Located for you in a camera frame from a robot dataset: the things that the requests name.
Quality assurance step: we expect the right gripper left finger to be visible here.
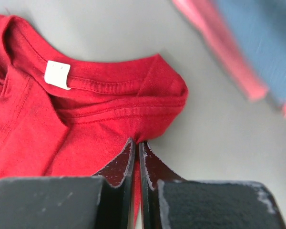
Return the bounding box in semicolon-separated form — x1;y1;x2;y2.
0;139;136;229

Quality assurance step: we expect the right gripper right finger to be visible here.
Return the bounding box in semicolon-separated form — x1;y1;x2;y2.
139;142;286;229

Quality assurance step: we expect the red t shirt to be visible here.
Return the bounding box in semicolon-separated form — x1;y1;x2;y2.
0;14;189;220

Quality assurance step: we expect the folded pink t shirt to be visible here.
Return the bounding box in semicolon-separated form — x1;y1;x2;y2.
174;0;286;117

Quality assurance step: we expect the folded blue t shirt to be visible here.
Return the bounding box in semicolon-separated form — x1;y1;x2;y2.
215;0;286;104

